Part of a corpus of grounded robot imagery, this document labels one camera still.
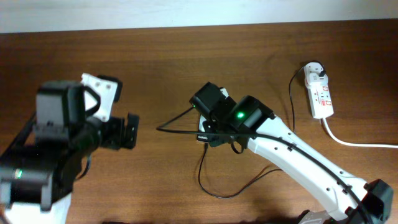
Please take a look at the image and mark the black charging cable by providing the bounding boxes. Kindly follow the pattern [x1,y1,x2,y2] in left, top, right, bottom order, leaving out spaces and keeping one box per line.
[198,60,326,199]

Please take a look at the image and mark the white charger plug adapter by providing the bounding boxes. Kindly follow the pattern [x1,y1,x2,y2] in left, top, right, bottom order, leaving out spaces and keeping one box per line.
[304,61,328,88]

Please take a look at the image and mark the white power strip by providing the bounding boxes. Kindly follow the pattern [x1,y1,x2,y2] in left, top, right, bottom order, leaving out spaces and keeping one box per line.
[305,80,334,119]

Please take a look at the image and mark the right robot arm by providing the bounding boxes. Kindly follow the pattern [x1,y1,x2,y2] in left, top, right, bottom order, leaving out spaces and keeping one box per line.
[190,82,394,223]

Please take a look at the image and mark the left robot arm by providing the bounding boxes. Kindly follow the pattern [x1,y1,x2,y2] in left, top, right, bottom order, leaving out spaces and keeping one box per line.
[1,80,139,223]

